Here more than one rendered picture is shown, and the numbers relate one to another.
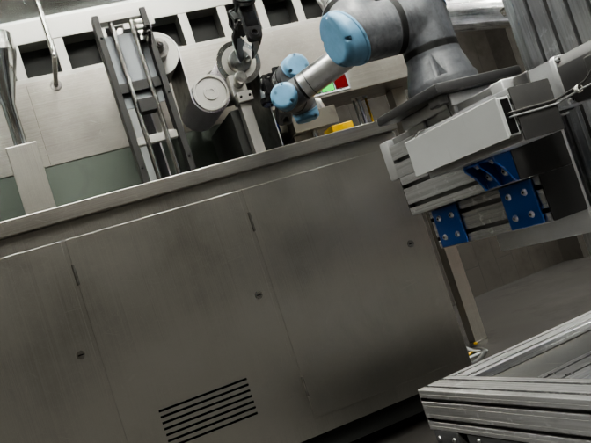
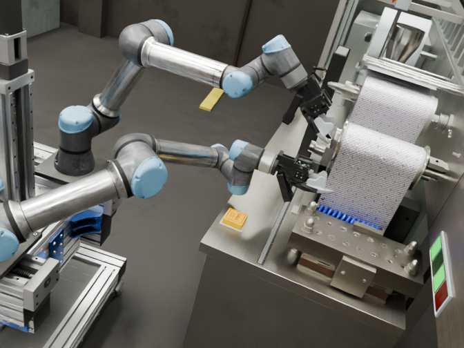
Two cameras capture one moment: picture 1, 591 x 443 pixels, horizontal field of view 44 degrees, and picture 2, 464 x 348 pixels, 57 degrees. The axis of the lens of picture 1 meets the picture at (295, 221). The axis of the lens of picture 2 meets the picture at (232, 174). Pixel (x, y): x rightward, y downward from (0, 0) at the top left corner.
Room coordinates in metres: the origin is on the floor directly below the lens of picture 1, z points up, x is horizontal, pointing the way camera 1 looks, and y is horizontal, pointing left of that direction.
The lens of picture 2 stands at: (2.73, -1.24, 1.81)
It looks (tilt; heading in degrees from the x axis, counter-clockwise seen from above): 32 degrees down; 121
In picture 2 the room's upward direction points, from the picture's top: 15 degrees clockwise
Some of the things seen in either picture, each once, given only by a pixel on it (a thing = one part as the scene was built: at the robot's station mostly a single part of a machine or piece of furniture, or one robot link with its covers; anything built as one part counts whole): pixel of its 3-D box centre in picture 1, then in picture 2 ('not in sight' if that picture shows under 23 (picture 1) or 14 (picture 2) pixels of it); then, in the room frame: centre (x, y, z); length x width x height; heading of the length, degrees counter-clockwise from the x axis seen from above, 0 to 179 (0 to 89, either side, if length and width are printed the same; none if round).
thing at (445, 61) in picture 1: (437, 69); (74, 154); (1.52, -0.38, 0.87); 0.15 x 0.15 x 0.10
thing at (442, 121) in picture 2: not in sight; (438, 120); (2.54, 0.35, 1.34); 0.07 x 0.07 x 0.07; 19
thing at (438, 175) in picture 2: not in sight; (430, 172); (2.62, 0.11, 1.25); 0.07 x 0.04 x 0.04; 19
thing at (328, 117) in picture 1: (297, 134); (355, 248); (2.56, -0.10, 1.00); 0.40 x 0.16 x 0.06; 19
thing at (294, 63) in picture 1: (292, 71); (246, 155); (2.11, -0.13, 1.11); 0.11 x 0.08 x 0.09; 19
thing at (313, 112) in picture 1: (301, 102); (237, 175); (2.09, -0.12, 1.01); 0.11 x 0.08 x 0.11; 161
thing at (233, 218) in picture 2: (339, 129); (235, 219); (2.18, -0.21, 0.91); 0.07 x 0.07 x 0.02; 19
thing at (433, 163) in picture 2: not in sight; (438, 163); (2.63, 0.11, 1.28); 0.06 x 0.05 x 0.02; 19
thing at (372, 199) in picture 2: (259, 108); (360, 197); (2.48, 0.00, 1.11); 0.23 x 0.01 x 0.18; 19
